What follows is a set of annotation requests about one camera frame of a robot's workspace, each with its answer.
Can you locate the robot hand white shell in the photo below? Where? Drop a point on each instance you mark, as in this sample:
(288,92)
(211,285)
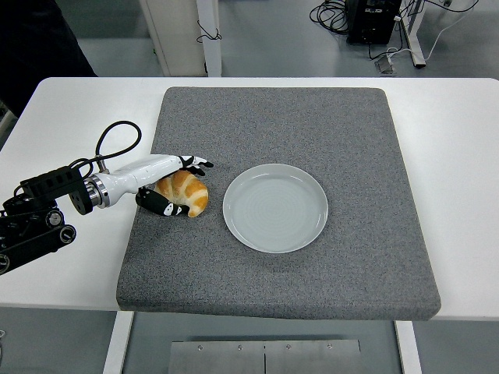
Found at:
(132,177)

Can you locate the golden croissant bread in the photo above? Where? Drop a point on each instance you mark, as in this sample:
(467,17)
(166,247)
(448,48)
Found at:
(191,191)

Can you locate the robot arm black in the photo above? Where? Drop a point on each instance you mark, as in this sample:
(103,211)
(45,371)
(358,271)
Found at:
(39,241)

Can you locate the pale grey round plate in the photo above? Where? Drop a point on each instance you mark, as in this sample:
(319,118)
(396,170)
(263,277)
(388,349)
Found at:
(274,210)

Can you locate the grey metal plate with screws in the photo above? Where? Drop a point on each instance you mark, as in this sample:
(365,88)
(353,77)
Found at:
(265,356)

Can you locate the white cabinet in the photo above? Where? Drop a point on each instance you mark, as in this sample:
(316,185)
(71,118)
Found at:
(175,35)

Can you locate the person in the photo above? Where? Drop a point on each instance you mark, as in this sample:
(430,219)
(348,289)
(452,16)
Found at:
(31,46)

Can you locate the white table leg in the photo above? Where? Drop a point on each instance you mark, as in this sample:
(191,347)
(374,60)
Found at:
(409,350)
(117,343)

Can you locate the grey felt mat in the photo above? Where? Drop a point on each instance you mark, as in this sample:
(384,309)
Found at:
(312,128)

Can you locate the grey floor socket box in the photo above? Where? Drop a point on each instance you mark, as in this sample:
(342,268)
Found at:
(386,64)

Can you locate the black computer case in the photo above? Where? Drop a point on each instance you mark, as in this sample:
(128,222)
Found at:
(370,21)

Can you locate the white desk leg with foot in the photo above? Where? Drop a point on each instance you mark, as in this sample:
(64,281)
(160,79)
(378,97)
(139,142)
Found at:
(414,35)

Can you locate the white square post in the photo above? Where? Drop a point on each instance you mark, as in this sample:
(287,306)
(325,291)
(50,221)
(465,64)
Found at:
(212,58)

